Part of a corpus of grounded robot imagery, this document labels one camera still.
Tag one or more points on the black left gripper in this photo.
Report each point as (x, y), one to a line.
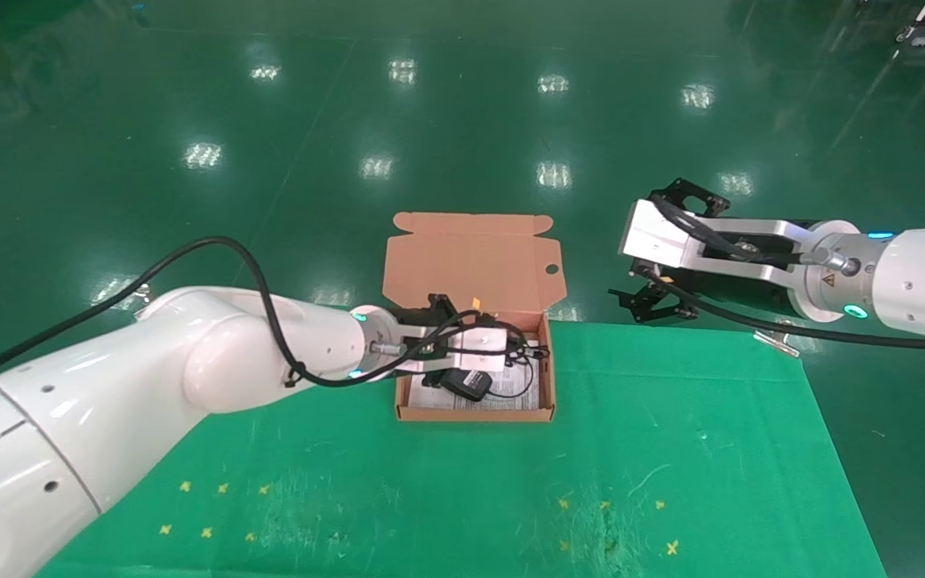
(434, 311)

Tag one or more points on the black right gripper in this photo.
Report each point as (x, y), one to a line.
(743, 287)

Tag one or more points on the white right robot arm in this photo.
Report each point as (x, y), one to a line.
(920, 273)

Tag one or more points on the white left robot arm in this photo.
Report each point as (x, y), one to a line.
(109, 401)

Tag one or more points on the open brown cardboard box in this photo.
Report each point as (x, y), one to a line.
(470, 265)

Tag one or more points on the white printed paper sheet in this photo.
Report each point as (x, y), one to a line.
(430, 398)

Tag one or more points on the metal binder clip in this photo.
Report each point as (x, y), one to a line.
(780, 339)

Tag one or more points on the green table mat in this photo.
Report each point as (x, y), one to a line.
(470, 498)

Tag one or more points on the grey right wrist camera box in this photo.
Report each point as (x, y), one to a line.
(663, 237)

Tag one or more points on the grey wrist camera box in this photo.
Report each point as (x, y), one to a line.
(474, 341)
(663, 237)

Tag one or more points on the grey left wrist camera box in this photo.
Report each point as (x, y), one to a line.
(474, 341)

